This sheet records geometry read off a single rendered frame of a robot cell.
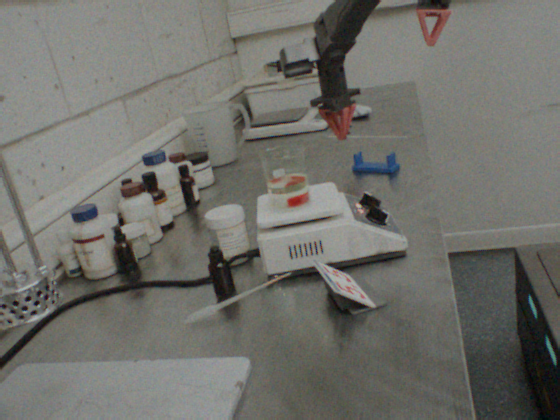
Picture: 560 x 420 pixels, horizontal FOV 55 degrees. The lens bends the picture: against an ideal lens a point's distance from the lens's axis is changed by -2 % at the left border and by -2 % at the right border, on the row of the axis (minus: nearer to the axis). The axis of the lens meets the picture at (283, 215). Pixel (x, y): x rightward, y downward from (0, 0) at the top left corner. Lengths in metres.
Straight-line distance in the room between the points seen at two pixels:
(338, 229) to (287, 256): 0.08
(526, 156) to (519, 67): 0.35
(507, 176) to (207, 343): 1.85
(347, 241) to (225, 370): 0.26
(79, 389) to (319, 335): 0.27
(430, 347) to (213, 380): 0.22
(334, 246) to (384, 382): 0.25
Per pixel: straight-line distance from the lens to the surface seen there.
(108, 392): 0.63
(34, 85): 1.10
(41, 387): 0.69
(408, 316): 0.64
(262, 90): 1.86
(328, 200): 0.76
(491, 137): 2.30
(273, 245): 0.73
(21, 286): 0.51
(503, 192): 2.38
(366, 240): 0.74
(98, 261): 0.92
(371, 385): 0.55
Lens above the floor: 1.10
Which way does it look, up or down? 20 degrees down
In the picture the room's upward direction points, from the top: 11 degrees counter-clockwise
